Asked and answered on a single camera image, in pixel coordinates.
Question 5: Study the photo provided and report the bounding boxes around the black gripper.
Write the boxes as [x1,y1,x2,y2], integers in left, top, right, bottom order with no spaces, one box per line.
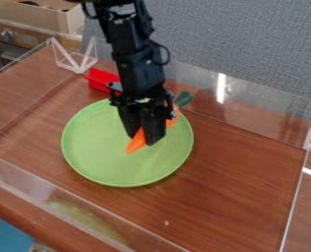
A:
[108,48,175,146]

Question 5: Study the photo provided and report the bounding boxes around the orange toy carrot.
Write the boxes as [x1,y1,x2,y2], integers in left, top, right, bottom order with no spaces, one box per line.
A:
[124,92,193,154]

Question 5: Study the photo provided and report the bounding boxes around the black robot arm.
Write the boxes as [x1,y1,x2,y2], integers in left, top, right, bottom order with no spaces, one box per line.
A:
[80,0,177,146]

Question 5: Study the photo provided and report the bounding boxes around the green plate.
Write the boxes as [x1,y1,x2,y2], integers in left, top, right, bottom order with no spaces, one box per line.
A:
[60,99,194,187]

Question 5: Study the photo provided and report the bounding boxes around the red plastic block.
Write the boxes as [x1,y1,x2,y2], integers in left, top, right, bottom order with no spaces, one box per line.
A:
[86,67,119,94]

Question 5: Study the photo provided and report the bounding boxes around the cardboard box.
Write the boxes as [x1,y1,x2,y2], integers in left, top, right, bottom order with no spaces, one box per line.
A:
[0,0,84,34]

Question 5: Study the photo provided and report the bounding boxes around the black cable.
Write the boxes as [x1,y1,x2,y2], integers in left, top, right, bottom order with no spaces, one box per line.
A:
[146,38,171,66]

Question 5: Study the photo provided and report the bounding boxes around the clear acrylic triangle bracket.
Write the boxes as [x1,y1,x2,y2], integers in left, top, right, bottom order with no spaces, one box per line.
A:
[49,38,98,74]

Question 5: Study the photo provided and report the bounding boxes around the clear acrylic enclosure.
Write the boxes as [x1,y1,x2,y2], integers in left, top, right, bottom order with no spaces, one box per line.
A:
[0,43,311,252]

